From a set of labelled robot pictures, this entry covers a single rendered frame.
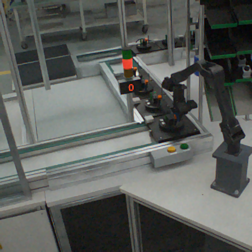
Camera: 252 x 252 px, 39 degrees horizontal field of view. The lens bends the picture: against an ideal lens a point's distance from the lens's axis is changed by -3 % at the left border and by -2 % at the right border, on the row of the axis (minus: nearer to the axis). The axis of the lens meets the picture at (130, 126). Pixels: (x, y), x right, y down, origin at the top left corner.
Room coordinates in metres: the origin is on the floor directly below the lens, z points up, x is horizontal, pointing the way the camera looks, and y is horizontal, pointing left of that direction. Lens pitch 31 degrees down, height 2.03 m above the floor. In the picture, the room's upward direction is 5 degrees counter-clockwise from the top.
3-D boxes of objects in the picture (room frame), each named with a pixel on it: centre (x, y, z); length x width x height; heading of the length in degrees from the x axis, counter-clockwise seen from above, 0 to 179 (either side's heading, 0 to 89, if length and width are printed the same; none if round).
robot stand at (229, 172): (1.30, -0.45, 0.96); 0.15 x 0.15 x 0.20; 50
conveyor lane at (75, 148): (1.67, 0.07, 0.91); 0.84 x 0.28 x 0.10; 104
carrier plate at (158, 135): (1.72, -0.23, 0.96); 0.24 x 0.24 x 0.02; 14
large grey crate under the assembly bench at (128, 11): (7.25, -0.02, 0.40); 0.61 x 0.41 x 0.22; 95
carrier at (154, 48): (3.09, -0.18, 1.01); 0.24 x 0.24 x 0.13; 14
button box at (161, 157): (1.49, -0.19, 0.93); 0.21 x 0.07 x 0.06; 104
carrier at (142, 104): (1.97, -0.17, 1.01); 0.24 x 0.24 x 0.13; 14
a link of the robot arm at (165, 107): (1.61, -0.25, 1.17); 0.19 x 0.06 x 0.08; 103
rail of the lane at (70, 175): (1.51, 0.01, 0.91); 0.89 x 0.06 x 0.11; 104
